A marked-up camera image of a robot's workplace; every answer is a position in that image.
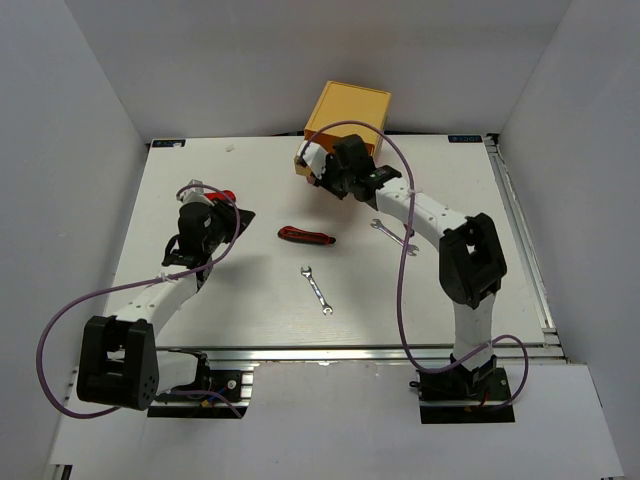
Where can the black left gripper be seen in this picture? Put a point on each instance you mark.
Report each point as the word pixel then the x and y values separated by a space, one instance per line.
pixel 228 213

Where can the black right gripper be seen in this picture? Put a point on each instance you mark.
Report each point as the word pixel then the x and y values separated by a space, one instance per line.
pixel 322 181

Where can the silver open-end wrench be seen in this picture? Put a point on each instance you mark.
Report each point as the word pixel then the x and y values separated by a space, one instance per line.
pixel 377 224

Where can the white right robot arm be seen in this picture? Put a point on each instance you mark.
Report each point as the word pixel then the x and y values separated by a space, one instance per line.
pixel 471 262

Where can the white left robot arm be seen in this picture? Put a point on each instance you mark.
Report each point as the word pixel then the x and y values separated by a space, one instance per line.
pixel 120 365

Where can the red knife far left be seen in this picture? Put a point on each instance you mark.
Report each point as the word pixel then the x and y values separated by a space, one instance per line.
pixel 226 196

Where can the yellow drawer cabinet shell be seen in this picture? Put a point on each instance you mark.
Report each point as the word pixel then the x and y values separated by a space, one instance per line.
pixel 339 102

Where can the black red utility knife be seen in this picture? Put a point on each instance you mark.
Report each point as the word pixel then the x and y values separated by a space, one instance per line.
pixel 299 236

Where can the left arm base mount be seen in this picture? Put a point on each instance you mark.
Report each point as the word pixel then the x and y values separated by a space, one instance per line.
pixel 220 394

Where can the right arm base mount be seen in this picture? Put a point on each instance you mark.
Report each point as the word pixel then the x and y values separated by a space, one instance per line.
pixel 443 400

